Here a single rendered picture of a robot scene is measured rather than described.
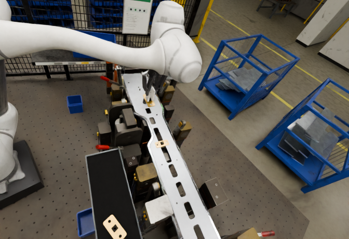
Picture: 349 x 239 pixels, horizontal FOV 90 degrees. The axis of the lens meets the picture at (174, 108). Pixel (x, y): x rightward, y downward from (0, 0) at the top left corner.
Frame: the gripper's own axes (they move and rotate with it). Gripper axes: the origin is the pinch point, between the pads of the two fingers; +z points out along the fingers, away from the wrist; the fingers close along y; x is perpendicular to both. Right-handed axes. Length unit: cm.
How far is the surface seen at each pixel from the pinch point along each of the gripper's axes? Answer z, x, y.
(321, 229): 129, -128, 186
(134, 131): 12.4, -10.6, -10.3
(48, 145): 61, 24, -53
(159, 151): 30.9, -17.0, 4.4
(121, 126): 15.3, -4.5, -14.6
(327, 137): 87, -52, 269
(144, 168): 22.9, -25.9, -9.2
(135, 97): 31.3, 26.8, 4.7
